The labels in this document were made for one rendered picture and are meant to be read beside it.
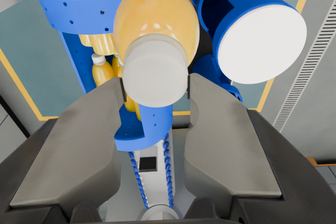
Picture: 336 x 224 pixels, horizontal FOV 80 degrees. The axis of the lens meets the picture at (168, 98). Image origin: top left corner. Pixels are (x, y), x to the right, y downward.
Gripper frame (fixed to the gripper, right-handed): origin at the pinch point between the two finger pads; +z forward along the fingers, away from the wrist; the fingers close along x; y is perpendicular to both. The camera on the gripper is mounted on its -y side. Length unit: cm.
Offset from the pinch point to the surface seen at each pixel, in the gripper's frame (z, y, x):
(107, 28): 29.3, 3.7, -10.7
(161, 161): 74, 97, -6
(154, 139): 37, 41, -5
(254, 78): 54, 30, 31
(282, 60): 53, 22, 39
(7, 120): 153, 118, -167
